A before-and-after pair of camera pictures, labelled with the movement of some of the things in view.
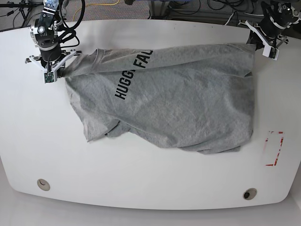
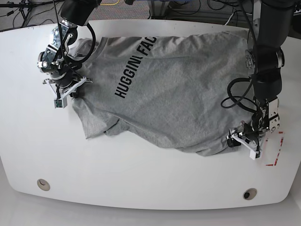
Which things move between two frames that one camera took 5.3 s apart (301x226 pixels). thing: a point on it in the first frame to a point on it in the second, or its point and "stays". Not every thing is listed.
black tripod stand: [25, 7] stays
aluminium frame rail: [158, 9] stays
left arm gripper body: [52, 66] to [63, 89]
